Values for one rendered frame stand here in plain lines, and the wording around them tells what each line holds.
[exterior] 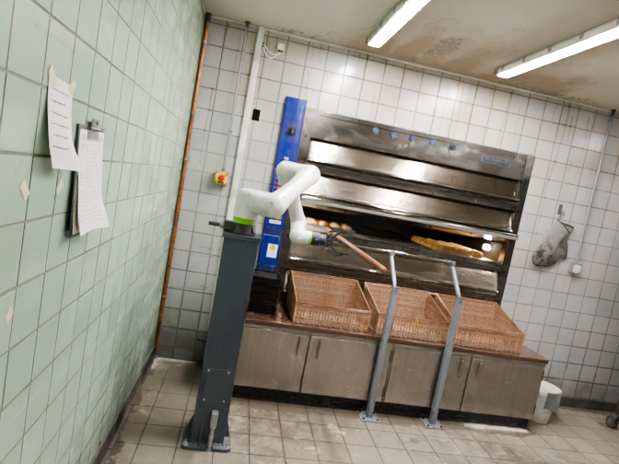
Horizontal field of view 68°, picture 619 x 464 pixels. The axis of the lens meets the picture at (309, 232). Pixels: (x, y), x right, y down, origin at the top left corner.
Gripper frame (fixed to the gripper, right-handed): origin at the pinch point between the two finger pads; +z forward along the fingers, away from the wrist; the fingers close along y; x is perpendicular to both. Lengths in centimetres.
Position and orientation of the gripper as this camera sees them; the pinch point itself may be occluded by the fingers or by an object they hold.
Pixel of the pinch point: (348, 244)
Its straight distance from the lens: 308.3
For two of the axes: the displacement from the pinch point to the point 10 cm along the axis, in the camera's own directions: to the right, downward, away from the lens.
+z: 9.7, 1.7, 1.5
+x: 1.3, 1.3, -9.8
